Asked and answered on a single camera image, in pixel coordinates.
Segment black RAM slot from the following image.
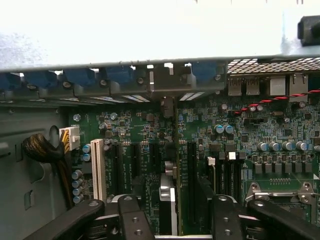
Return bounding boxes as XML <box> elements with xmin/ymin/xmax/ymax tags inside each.
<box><xmin>219</xmin><ymin>152</ymin><xmax>233</xmax><ymax>201</ymax></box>
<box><xmin>232</xmin><ymin>152</ymin><xmax>245</xmax><ymax>201</ymax></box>

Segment black expansion slot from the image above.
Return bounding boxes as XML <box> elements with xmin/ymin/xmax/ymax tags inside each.
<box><xmin>187</xmin><ymin>141</ymin><xmax>198</xmax><ymax>226</ymax></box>
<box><xmin>149</xmin><ymin>143</ymin><xmax>161</xmax><ymax>173</ymax></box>
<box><xmin>111</xmin><ymin>142</ymin><xmax>124</xmax><ymax>196</ymax></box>
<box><xmin>131</xmin><ymin>143</ymin><xmax>143</xmax><ymax>176</ymax></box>

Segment white expansion slot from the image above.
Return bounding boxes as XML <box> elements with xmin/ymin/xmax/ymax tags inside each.
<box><xmin>90</xmin><ymin>138</ymin><xmax>107</xmax><ymax>201</ymax></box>

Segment green motherboard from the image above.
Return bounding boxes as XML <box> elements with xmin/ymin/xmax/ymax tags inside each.
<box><xmin>67</xmin><ymin>94</ymin><xmax>320</xmax><ymax>240</ymax></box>

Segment white power connector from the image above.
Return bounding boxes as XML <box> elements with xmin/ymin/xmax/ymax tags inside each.
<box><xmin>59</xmin><ymin>126</ymin><xmax>81</xmax><ymax>152</ymax></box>

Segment open black PC case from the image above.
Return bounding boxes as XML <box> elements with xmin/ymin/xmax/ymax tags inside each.
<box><xmin>0</xmin><ymin>53</ymin><xmax>320</xmax><ymax>240</ymax></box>

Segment blue slot clip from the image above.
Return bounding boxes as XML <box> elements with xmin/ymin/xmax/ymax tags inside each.
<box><xmin>104</xmin><ymin>65</ymin><xmax>135</xmax><ymax>84</ymax></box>
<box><xmin>24</xmin><ymin>70</ymin><xmax>59</xmax><ymax>89</ymax></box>
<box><xmin>191</xmin><ymin>61</ymin><xmax>219</xmax><ymax>83</ymax></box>
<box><xmin>63</xmin><ymin>67</ymin><xmax>96</xmax><ymax>86</ymax></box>

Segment black block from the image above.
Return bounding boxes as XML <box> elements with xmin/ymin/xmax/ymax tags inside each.
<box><xmin>297</xmin><ymin>14</ymin><xmax>320</xmax><ymax>48</ymax></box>

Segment yellow black power wires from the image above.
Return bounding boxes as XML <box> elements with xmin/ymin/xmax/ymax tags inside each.
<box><xmin>21</xmin><ymin>127</ymin><xmax>76</xmax><ymax>210</ymax></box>

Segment red black twisted wire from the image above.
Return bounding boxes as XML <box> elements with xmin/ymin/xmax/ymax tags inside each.
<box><xmin>233</xmin><ymin>89</ymin><xmax>320</xmax><ymax>116</ymax></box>

